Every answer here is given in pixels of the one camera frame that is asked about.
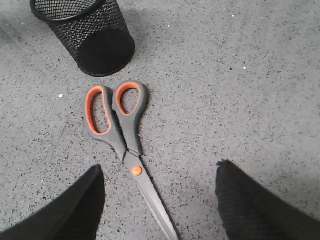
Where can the black mesh pen cup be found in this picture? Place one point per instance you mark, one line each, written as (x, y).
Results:
(94, 32)

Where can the grey orange scissors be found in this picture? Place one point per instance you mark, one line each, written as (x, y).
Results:
(123, 136)

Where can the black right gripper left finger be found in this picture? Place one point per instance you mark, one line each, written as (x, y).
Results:
(74, 215)

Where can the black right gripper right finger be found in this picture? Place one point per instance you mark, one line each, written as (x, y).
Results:
(251, 212)

